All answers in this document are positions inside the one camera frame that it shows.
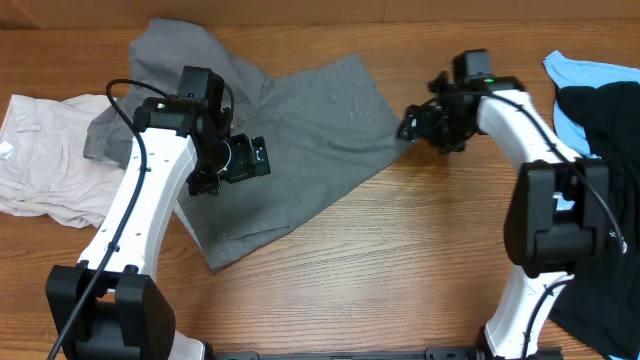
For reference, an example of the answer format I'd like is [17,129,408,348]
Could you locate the grey shorts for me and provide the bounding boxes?
[83,19,408,271]

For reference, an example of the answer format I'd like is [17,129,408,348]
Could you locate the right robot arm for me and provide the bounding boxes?
[397,49,618,359]

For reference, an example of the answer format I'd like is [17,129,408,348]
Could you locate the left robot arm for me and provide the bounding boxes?
[45,66,270,360]

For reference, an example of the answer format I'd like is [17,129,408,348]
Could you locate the light blue shirt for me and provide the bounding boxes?
[542,49,640,211]

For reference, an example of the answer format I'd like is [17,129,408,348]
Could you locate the beige folded shorts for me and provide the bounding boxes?
[1,94,124,228]

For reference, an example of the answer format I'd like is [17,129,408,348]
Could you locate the black garment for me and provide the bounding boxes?
[551,82,639,359]

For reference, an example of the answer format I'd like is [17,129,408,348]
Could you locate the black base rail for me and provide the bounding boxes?
[204,346,565,360]

